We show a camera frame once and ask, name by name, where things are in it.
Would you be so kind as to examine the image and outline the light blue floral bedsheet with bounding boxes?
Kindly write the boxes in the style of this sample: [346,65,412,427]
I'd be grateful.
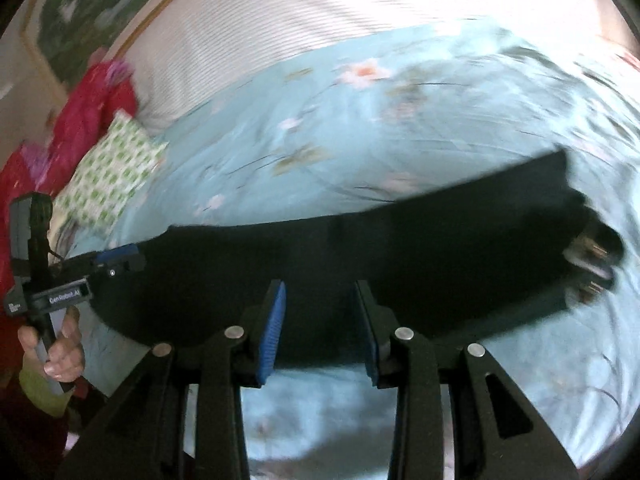
[65,19,640,478]

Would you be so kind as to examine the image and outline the green patterned white pillow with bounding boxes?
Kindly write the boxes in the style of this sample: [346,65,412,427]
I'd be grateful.
[52,110,170,231]

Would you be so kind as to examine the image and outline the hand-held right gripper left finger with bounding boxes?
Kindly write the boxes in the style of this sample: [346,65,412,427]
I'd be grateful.
[57,280,288,480]

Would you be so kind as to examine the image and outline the black pants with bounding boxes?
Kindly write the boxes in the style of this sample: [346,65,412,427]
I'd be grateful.
[91,146,626,368]

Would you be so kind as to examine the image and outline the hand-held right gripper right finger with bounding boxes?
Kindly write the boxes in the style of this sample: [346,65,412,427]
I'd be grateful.
[353,280,581,480]

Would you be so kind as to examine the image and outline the green framed wall picture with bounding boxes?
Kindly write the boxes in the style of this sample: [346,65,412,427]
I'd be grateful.
[22,0,221,83]

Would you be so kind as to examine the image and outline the red floral quilt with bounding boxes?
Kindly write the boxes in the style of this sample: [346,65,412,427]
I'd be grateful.
[0,59,138,306]

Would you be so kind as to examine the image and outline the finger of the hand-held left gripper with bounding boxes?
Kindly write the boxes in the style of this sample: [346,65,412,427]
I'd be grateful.
[90,243,147,301]

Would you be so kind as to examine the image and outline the person's left hand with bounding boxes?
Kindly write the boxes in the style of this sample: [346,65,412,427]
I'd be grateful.
[17,306,86,382]

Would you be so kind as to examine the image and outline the white striped headboard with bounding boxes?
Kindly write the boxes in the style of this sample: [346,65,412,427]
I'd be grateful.
[102,0,616,136]

